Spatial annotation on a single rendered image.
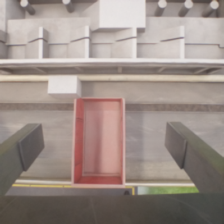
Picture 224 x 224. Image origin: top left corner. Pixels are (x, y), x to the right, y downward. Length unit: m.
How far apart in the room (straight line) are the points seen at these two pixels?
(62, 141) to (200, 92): 0.68
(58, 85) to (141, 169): 0.51
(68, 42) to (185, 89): 0.55
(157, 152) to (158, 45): 0.45
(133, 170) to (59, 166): 0.33
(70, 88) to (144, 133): 0.38
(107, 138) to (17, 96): 0.48
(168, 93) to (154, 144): 0.24
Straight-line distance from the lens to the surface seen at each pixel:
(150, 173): 0.78
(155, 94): 0.79
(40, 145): 0.17
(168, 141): 0.16
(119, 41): 0.68
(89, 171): 0.77
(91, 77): 0.77
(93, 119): 0.76
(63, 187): 1.25
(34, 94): 0.87
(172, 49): 0.68
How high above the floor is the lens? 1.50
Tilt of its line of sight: 82 degrees down
